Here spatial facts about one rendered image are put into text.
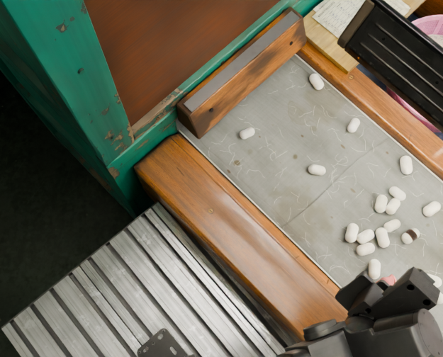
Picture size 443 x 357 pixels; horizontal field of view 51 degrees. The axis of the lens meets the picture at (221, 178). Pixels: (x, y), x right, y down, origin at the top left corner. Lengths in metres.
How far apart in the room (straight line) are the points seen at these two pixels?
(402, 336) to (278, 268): 0.33
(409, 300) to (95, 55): 0.48
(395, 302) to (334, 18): 0.62
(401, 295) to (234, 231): 0.34
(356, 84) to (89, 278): 0.66
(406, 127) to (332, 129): 0.14
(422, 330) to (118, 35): 0.49
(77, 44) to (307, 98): 0.57
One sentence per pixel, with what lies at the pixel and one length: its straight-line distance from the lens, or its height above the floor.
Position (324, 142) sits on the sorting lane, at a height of 0.74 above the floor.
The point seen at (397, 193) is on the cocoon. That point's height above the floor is 0.76.
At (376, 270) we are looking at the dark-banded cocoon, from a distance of 0.89.
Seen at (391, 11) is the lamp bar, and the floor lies 1.11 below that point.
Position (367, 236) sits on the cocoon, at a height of 0.76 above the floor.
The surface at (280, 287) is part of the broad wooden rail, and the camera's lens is 0.84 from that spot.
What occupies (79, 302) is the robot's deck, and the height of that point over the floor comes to 0.67.
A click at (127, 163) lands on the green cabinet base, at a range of 0.87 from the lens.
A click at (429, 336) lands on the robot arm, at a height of 1.05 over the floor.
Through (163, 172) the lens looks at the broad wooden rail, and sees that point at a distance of 0.88.
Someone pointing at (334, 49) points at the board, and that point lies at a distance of 1.01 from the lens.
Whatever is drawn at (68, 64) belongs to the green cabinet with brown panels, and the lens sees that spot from 0.55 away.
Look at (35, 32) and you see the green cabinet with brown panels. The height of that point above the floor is 1.21.
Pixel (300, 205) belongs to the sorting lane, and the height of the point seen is 0.74.
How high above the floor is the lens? 1.60
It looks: 73 degrees down
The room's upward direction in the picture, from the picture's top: 7 degrees clockwise
